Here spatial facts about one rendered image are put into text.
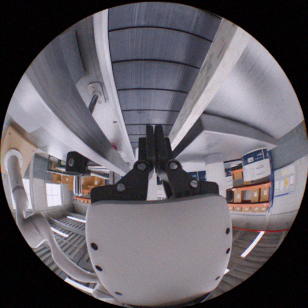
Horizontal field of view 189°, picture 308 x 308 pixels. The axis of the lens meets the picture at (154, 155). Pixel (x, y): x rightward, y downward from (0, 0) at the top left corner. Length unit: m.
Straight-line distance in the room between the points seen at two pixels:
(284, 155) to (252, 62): 4.35
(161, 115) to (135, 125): 0.05
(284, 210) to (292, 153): 1.97
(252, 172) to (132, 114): 0.56
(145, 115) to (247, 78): 0.20
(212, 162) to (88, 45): 0.47
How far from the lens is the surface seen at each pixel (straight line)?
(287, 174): 4.41
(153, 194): 0.25
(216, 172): 0.43
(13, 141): 0.63
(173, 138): 0.16
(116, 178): 0.48
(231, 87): 0.22
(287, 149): 4.51
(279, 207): 4.84
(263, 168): 0.59
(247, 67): 0.22
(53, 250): 0.50
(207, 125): 0.24
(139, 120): 0.17
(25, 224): 0.52
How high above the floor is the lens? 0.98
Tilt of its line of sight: 16 degrees down
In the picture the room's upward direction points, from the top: 178 degrees clockwise
